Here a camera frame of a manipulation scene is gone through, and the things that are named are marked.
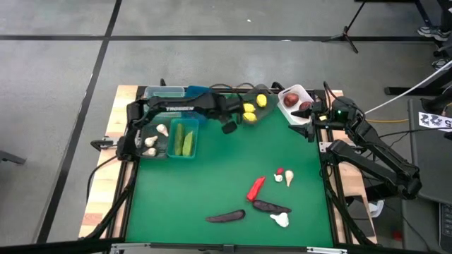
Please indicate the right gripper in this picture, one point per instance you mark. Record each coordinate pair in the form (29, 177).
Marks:
(322, 114)

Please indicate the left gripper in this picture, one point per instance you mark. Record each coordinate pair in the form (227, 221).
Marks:
(227, 106)

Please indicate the red yellow apple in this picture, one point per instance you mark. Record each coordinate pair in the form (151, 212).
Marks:
(290, 100)
(305, 105)

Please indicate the green cucumber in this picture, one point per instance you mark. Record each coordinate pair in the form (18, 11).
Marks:
(188, 144)
(179, 139)

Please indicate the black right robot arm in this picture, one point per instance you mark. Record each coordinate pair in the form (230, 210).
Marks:
(381, 155)

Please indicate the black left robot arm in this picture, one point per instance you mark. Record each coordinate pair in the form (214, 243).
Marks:
(183, 104)

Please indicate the white plastic bin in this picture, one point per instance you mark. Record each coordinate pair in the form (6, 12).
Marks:
(303, 93)

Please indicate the dark transparent plastic bin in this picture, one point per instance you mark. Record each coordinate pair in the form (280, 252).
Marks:
(270, 106)

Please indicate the teal plastic bin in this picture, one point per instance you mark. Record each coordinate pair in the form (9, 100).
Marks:
(195, 127)

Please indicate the blue plastic bin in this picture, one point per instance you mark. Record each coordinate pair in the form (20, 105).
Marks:
(197, 90)

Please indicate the small red vegetable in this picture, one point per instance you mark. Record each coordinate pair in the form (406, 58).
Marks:
(279, 170)

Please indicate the small white garlic clove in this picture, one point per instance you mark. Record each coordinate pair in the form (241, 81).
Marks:
(278, 178)

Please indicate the clear plastic bin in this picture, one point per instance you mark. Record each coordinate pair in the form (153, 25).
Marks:
(164, 91)

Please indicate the dark grey plastic bin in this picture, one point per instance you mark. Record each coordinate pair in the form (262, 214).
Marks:
(160, 144)

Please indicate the dark purple eggplant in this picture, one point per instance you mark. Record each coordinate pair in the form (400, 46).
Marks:
(268, 206)
(226, 216)

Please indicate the black desk foot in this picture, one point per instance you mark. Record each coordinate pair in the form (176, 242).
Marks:
(395, 91)

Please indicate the black tripod stand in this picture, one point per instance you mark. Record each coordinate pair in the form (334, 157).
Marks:
(344, 35)

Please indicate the large white garlic bulb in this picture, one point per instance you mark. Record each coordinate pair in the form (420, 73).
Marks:
(282, 219)

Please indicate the green table mat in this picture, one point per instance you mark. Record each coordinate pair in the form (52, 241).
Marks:
(176, 211)

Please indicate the small white object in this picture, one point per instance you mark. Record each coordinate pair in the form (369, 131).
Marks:
(377, 209)

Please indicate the white paper marker tag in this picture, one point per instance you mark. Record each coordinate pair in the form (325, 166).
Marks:
(432, 120)

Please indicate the dark grey desk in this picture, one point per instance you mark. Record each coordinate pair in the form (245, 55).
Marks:
(434, 158)

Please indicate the black table clamp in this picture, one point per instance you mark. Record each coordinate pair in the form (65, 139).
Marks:
(102, 144)

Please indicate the small red object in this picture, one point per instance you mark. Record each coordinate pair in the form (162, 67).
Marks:
(397, 235)

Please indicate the person's shoe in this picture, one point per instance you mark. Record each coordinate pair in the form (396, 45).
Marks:
(441, 63)
(432, 32)

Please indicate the black keyboard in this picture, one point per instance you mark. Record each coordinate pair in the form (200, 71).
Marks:
(446, 225)

